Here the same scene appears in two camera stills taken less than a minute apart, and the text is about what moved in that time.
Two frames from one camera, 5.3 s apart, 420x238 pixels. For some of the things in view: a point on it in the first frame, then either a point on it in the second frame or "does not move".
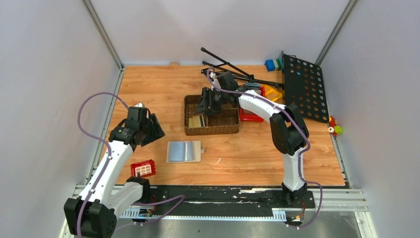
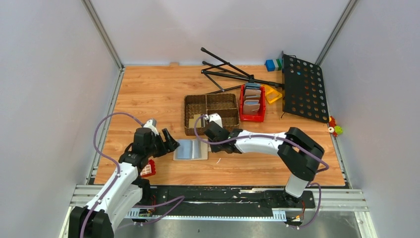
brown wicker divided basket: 225,122 does not move
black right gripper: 212,108 -> 214,148
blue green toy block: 274,65 does not move
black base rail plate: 223,199 does not move
